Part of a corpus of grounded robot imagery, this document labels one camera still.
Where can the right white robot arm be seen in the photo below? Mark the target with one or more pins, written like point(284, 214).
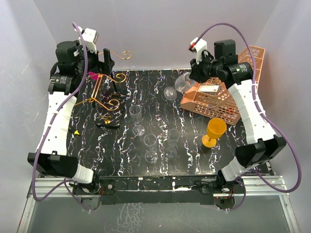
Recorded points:
point(263, 144)

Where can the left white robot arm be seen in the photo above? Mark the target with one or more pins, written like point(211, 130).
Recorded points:
point(71, 69)

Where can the tall clear flute glass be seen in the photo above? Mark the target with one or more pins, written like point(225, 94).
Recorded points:
point(136, 115)

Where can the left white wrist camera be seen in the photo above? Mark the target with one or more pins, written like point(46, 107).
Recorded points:
point(90, 37)

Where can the black base frame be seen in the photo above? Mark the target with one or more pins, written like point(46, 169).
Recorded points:
point(202, 189)

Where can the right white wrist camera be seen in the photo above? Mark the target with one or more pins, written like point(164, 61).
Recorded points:
point(198, 46)

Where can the clear wine glass front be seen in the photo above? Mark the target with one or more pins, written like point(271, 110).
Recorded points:
point(150, 141)

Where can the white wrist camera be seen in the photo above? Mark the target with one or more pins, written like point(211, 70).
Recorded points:
point(90, 37)
point(198, 46)

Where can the gold wire wine glass rack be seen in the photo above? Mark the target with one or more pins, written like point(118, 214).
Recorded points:
point(107, 97)

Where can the pink plastic wine glass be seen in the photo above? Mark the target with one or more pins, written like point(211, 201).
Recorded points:
point(94, 76)

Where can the orange plastic wine glass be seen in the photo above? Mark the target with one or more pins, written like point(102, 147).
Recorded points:
point(215, 129)

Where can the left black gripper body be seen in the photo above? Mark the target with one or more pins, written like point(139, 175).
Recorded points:
point(93, 63)

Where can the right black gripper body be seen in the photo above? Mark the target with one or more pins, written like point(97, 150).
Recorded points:
point(206, 69)

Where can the clear wine glass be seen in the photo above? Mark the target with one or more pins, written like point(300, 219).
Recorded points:
point(173, 136)
point(182, 84)
point(150, 141)

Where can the small white box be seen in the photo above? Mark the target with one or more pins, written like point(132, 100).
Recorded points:
point(210, 89)

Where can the peach plastic organiser basket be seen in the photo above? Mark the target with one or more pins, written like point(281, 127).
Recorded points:
point(221, 105)

